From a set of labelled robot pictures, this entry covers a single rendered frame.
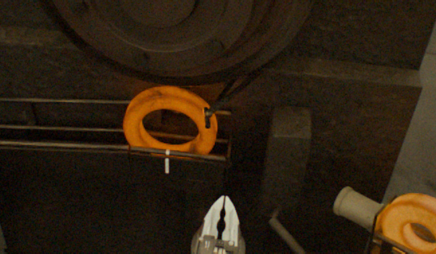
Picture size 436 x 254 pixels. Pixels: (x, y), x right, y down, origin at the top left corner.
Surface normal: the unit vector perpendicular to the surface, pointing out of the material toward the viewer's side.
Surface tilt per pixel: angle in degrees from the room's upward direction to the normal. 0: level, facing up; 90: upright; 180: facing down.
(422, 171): 0
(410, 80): 0
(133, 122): 90
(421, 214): 90
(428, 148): 0
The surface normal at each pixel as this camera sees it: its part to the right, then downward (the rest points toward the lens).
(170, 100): -0.09, 0.65
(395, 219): -0.66, 0.47
